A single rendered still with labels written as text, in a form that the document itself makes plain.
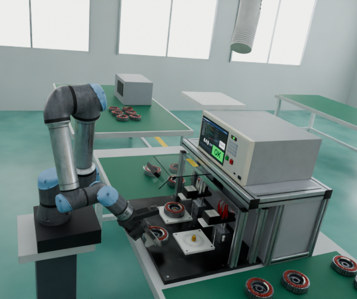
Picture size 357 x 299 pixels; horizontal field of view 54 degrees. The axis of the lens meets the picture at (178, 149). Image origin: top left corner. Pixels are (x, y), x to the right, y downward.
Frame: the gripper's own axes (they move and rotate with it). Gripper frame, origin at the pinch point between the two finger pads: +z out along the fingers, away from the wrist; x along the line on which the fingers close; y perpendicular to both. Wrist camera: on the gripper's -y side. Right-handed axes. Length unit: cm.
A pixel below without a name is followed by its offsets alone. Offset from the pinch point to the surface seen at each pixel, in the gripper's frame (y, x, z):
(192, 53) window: -192, -468, 148
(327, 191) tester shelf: -70, 23, 24
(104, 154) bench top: 6, -112, 10
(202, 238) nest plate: -14.3, 0.2, 19.9
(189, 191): -23.9, -21.1, 10.5
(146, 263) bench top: 10.5, 6.2, 2.9
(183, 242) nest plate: -6.7, 0.8, 13.3
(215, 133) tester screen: -51, -18, -10
